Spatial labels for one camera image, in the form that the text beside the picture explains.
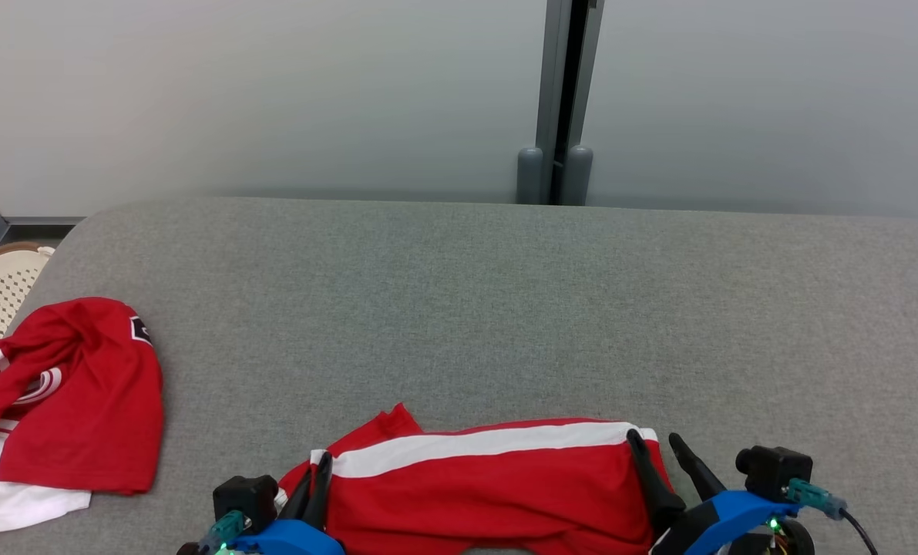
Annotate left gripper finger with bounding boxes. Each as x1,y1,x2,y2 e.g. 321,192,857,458
302,452,334,530
278,468,313,520

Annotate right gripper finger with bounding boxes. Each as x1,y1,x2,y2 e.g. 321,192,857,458
668,433,728,503
627,429,685,540

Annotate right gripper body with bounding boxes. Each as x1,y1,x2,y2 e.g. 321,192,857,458
647,501,815,555

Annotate red shorts with white stripe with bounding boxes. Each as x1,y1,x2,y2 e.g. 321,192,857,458
277,402,675,555

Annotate red and white shirt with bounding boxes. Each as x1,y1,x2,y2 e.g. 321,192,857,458
0,297,165,537

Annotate cream perforated laundry basket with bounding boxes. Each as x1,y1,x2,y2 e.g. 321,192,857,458
0,241,56,363

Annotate blue left camera mount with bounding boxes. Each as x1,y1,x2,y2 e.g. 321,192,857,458
231,519,345,555

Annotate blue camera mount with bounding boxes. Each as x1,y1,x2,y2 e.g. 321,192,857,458
231,519,345,555
686,490,800,555

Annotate blue right camera mount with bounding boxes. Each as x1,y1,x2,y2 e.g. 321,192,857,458
686,490,800,555

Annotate teal left camera cable connector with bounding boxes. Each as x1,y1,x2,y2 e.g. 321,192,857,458
199,509,245,554

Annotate right camera cable teal connector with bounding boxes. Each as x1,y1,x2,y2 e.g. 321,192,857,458
786,478,883,555

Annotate grey cylindrical frame foot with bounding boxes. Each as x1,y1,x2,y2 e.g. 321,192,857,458
516,147,543,205
565,145,594,207

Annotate grey metal partition frame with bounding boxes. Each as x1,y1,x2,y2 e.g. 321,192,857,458
536,0,604,206

